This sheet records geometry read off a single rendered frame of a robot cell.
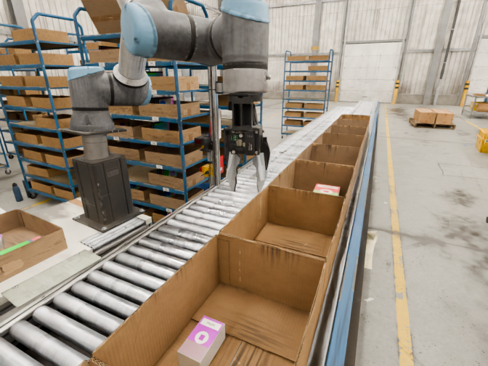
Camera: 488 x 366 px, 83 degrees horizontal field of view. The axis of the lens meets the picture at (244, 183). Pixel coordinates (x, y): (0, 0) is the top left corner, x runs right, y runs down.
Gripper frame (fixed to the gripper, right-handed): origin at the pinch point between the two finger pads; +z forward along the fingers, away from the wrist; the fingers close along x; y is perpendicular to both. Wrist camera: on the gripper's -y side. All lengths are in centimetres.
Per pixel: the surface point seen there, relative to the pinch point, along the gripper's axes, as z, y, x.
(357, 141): 10, -149, 57
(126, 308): 45, -6, -40
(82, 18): -294, -936, -736
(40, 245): 36, -22, -86
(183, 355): 29.6, 20.4, -9.6
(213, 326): 28.8, 13.1, -5.3
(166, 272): 44, -24, -35
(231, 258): 22.3, -4.2, -5.0
